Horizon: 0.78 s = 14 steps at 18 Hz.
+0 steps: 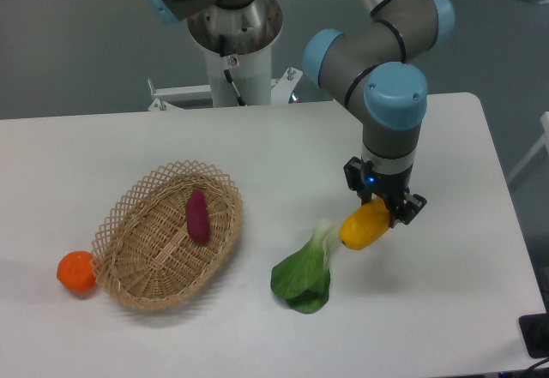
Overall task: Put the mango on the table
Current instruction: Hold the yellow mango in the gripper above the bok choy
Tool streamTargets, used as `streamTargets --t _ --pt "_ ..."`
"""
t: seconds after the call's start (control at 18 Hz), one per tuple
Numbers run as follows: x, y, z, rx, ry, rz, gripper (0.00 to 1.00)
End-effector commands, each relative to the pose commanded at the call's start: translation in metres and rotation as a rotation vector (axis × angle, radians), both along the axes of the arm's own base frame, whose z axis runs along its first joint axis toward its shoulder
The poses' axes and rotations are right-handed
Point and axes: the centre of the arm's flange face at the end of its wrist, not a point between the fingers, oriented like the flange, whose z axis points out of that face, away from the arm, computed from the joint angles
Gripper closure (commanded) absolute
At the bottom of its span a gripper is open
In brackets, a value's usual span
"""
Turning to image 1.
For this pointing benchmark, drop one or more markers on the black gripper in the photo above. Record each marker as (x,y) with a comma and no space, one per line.
(387,179)

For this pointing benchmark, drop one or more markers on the yellow mango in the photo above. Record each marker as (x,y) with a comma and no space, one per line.
(365,225)

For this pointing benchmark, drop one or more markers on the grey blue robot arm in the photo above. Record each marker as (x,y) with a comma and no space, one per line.
(369,74)

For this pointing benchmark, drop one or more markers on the green bok choy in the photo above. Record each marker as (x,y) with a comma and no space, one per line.
(303,279)

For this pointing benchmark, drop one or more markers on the purple sweet potato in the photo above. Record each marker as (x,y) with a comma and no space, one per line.
(196,214)

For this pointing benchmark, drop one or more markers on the black device at table edge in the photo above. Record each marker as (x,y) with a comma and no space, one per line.
(534,330)

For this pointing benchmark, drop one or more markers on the woven wicker basket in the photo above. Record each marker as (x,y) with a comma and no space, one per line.
(143,256)

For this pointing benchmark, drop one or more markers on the orange tangerine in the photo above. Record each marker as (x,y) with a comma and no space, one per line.
(75,272)

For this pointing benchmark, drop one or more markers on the white frame at right edge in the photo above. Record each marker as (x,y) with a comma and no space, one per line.
(531,159)

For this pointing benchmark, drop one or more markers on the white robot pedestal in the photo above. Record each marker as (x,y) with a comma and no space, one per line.
(237,47)

